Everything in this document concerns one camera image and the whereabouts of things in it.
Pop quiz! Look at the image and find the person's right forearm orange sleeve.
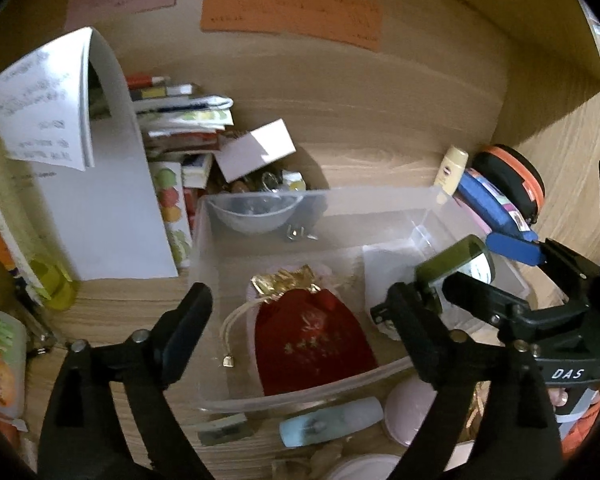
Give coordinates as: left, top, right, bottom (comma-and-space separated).
560, 402, 600, 455

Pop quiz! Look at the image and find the orange paper sheet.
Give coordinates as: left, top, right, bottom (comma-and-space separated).
200, 0, 383, 52

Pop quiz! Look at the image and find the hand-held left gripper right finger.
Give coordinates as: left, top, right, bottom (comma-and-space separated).
370, 282, 566, 480

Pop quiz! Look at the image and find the light blue tube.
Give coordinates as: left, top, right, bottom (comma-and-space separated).
279, 396, 385, 449

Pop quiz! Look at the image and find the white folded paper booklet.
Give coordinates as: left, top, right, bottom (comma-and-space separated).
0, 27, 181, 281

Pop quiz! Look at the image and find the red pen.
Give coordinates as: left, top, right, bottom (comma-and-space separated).
126, 75, 171, 89

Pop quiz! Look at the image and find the small red white box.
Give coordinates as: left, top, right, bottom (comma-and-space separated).
180, 152, 215, 231

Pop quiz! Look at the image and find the orange green snack packet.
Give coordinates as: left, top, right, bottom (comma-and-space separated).
0, 310, 29, 422

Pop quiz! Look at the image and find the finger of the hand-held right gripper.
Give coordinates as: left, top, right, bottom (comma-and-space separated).
540, 238, 600, 292
442, 272, 526, 328

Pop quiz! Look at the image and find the cream lotion bottle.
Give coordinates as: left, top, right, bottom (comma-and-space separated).
432, 146, 469, 206

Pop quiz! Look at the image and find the black pen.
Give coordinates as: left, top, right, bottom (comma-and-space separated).
14, 285, 59, 359

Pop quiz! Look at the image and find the stack of booklets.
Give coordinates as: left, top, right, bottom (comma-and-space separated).
129, 82, 236, 161

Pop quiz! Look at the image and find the pink round jar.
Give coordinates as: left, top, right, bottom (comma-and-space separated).
383, 375, 441, 448

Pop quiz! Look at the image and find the wooden shelf panel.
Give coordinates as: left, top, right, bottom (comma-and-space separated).
395, 0, 600, 147

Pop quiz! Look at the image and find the crumpled tissue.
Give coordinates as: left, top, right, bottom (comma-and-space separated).
274, 441, 362, 480

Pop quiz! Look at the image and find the orange black round case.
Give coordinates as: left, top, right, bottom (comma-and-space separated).
472, 145, 547, 226

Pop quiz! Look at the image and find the small white cardboard box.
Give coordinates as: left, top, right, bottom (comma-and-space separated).
215, 119, 297, 183

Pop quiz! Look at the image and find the yellow-green bottle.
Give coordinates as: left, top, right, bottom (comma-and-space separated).
0, 85, 79, 312

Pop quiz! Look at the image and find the clear plastic storage box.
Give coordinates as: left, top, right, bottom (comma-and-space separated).
187, 185, 531, 413

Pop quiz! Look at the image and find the red drawstring pouch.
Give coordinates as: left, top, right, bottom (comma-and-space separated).
220, 265, 379, 397

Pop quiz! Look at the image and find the wooden desktop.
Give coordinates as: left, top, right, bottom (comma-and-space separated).
0, 85, 600, 480

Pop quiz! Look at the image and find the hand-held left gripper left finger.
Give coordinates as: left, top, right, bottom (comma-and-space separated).
37, 282, 216, 480

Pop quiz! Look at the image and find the person's right hand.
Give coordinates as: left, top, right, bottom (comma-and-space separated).
547, 372, 600, 408

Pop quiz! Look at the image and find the pile of small trinkets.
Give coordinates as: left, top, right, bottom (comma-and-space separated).
207, 166, 309, 202

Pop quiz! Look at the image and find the small clear bowl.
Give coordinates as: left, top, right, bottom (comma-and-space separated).
212, 192, 306, 236

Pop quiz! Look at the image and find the fruit print card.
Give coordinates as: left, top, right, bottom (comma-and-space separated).
150, 160, 194, 268

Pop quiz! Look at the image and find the metal clip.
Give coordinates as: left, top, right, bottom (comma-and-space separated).
284, 224, 317, 244

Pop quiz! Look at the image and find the dark green jar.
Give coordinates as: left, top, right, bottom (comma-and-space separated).
414, 235, 497, 313

